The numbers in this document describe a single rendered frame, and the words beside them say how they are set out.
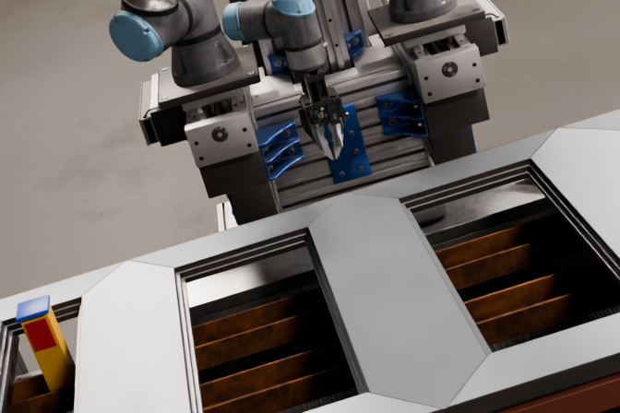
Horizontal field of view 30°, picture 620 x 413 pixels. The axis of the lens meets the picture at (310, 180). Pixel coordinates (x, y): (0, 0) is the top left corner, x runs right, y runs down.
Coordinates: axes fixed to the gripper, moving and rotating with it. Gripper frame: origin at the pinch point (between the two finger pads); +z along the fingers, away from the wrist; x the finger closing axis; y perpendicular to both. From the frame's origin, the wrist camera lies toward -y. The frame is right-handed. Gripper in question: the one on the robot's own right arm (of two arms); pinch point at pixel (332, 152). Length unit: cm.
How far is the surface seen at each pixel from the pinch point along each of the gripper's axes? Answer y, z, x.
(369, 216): 21.1, 5.4, 2.0
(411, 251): 38.4, 5.4, 6.0
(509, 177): 18.8, 7.5, 30.1
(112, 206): -214, 90, -75
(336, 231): 23.2, 5.4, -4.9
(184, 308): 30.1, 7.5, -35.2
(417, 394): 78, 5, -3
